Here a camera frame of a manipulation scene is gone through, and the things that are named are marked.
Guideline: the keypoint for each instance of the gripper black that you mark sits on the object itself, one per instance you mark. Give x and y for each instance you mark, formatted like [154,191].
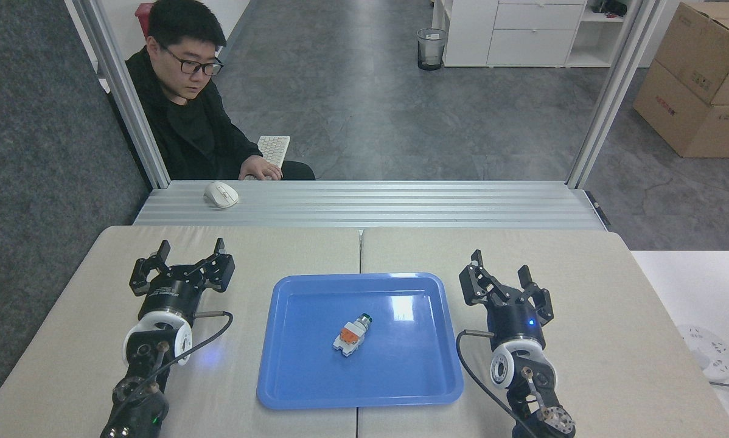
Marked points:
[170,295]
[515,322]

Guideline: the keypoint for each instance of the white orange switch part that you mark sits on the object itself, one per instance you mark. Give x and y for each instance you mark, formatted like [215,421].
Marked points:
[351,336]

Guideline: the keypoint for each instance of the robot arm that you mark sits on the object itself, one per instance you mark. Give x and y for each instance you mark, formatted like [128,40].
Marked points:
[526,371]
[157,340]

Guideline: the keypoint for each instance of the blue plastic tray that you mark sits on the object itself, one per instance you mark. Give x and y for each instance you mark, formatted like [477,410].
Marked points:
[358,377]

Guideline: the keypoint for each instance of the person's left hand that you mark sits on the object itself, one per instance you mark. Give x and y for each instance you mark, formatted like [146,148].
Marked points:
[261,169]

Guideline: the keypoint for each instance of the white computer mouse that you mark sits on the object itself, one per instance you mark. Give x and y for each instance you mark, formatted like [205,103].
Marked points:
[221,194]

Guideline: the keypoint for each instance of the person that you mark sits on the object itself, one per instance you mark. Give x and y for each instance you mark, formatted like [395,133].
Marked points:
[182,128]

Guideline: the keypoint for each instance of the white keyboard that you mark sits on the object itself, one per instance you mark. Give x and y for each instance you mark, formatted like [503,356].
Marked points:
[274,149]

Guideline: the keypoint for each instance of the white side table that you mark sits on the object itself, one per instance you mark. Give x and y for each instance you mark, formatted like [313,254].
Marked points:
[675,292]

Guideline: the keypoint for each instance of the round white power socket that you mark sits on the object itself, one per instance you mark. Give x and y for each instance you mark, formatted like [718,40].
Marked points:
[708,353]

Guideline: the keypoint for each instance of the black eyeglasses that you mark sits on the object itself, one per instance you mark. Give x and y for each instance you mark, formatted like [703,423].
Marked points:
[194,66]

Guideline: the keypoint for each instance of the large cardboard box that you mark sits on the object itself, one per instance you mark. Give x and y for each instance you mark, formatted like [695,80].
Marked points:
[681,118]

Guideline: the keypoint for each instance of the black mesh wastebasket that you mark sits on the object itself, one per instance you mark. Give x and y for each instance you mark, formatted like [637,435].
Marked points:
[431,48]

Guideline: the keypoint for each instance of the white drawer cabinet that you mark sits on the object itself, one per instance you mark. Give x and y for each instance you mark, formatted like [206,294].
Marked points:
[523,33]

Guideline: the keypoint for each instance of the red bin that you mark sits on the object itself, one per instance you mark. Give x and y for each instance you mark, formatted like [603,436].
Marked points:
[142,15]

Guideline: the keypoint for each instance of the black item on shelf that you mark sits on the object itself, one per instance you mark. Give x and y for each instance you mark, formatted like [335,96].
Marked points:
[611,7]

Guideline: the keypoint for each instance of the small cardboard box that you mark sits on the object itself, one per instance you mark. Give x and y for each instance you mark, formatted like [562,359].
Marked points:
[705,48]

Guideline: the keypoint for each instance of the black corner bracket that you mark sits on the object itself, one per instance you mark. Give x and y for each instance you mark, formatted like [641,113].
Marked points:
[599,210]

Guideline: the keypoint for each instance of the grooved aluminium rail platform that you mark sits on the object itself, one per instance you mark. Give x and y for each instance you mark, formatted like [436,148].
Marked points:
[401,207]

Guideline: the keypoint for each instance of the silver aluminium post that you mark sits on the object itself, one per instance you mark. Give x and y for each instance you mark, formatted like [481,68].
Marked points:
[127,97]
[611,91]

